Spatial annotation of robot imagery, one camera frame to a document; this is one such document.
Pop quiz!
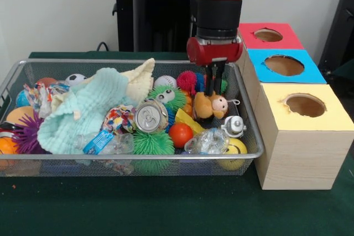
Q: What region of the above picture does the mint waffle cloth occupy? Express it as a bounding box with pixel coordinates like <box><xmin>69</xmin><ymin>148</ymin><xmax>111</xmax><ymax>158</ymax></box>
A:
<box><xmin>37</xmin><ymin>68</ymin><xmax>134</xmax><ymax>155</ymax></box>

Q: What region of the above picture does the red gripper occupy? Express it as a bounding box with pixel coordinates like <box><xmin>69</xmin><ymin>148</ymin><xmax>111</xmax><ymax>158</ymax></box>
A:
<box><xmin>186</xmin><ymin>35</ymin><xmax>244</xmax><ymax>96</ymax></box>

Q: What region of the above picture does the wooden box with three holes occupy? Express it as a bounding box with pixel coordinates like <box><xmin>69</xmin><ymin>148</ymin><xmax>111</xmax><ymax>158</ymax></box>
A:
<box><xmin>231</xmin><ymin>22</ymin><xmax>354</xmax><ymax>191</ymax></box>

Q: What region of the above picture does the red-orange ball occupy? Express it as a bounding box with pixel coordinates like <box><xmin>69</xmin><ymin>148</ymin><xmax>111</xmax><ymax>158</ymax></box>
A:
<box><xmin>168</xmin><ymin>122</ymin><xmax>194</xmax><ymax>148</ymax></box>

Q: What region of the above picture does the crushed bottle with blue label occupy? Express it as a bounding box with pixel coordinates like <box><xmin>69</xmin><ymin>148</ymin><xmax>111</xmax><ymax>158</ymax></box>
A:
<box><xmin>73</xmin><ymin>130</ymin><xmax>135</xmax><ymax>156</ymax></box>

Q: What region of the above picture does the black cable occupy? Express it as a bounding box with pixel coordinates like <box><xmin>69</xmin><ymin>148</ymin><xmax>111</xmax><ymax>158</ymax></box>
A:
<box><xmin>96</xmin><ymin>41</ymin><xmax>112</xmax><ymax>53</ymax></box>

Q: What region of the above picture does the dark green table cloth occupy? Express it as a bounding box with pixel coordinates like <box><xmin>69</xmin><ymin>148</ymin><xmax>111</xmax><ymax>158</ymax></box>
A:
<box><xmin>0</xmin><ymin>51</ymin><xmax>354</xmax><ymax>236</ymax></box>
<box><xmin>330</xmin><ymin>58</ymin><xmax>354</xmax><ymax>83</ymax></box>

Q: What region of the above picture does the multicolour spiky caterpillar toy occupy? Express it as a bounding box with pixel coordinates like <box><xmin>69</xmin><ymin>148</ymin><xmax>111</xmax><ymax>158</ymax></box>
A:
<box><xmin>176</xmin><ymin>70</ymin><xmax>229</xmax><ymax>93</ymax></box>

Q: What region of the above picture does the silver drink can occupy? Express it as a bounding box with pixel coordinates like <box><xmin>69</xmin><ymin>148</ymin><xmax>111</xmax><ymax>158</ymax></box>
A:
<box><xmin>134</xmin><ymin>99</ymin><xmax>169</xmax><ymax>133</ymax></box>

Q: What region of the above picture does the black stand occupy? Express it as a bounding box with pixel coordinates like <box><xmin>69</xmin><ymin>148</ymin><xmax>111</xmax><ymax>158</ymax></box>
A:
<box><xmin>317</xmin><ymin>0</ymin><xmax>354</xmax><ymax>82</ymax></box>

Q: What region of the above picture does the green spiky ball with eyes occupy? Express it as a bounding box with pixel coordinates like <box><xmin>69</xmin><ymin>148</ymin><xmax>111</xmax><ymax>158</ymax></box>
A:
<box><xmin>148</xmin><ymin>85</ymin><xmax>188</xmax><ymax>109</ymax></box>

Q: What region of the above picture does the cream waffle cloth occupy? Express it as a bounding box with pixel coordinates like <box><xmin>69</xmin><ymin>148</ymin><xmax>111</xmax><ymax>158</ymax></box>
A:
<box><xmin>49</xmin><ymin>58</ymin><xmax>155</xmax><ymax>112</ymax></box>

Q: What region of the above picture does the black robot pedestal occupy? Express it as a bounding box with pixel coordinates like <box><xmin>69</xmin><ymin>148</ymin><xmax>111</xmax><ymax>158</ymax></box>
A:
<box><xmin>106</xmin><ymin>0</ymin><xmax>205</xmax><ymax>53</ymax></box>

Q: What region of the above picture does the plain green spiky ball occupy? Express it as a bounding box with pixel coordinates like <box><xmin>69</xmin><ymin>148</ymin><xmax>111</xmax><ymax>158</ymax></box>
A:
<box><xmin>132</xmin><ymin>130</ymin><xmax>175</xmax><ymax>156</ymax></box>

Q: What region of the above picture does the silver wire mesh bin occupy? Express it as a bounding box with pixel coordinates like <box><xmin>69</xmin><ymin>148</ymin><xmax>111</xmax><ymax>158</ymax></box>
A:
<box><xmin>0</xmin><ymin>58</ymin><xmax>265</xmax><ymax>178</ymax></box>

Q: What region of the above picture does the small colourful crumpled paper ball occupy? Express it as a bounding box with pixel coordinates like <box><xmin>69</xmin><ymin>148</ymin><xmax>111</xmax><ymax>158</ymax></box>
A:
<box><xmin>104</xmin><ymin>104</ymin><xmax>138</xmax><ymax>133</ymax></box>

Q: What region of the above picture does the brown plush monkey toy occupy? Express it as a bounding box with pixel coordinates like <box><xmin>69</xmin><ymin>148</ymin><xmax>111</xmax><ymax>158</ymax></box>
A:
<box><xmin>192</xmin><ymin>92</ymin><xmax>241</xmax><ymax>123</ymax></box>

